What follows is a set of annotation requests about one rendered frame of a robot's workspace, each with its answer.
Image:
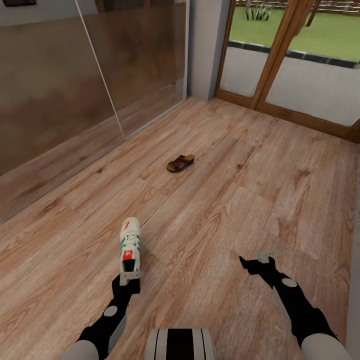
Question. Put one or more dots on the robot trunk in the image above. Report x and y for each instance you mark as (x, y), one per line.
(180, 344)

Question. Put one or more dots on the sandal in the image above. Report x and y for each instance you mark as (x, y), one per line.
(177, 165)

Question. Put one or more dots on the door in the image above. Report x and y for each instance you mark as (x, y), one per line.
(296, 60)

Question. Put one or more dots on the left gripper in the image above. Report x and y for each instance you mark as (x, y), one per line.
(133, 287)

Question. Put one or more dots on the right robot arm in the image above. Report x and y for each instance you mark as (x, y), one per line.
(308, 324)

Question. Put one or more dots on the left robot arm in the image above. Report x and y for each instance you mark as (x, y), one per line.
(97, 341)

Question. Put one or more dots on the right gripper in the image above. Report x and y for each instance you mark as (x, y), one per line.
(255, 267)

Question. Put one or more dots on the gym shoe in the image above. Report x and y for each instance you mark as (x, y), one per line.
(130, 245)

